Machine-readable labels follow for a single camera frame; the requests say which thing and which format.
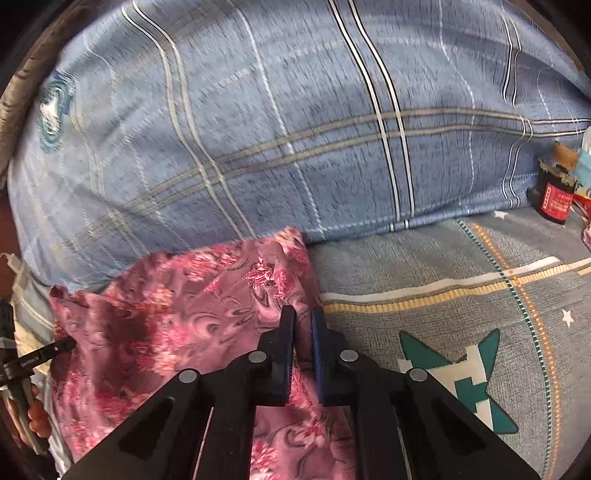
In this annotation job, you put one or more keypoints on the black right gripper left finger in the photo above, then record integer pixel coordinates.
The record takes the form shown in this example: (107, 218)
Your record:
(266, 371)

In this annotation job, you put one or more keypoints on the dark medicine bottle red label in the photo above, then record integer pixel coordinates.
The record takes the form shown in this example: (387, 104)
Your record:
(556, 187)

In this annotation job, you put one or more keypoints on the grey patterned bed sheet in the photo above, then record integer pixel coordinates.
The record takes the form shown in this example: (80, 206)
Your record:
(496, 307)

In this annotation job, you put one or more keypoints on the pink floral garment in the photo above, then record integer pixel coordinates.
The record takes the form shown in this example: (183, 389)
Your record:
(199, 309)

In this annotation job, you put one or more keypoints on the blue plaid quilt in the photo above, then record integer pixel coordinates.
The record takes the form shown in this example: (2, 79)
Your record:
(170, 125)

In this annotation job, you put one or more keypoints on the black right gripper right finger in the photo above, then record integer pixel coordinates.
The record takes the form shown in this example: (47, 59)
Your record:
(338, 368)

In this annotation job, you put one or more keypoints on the left hand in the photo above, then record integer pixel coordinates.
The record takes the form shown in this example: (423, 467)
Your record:
(38, 418)

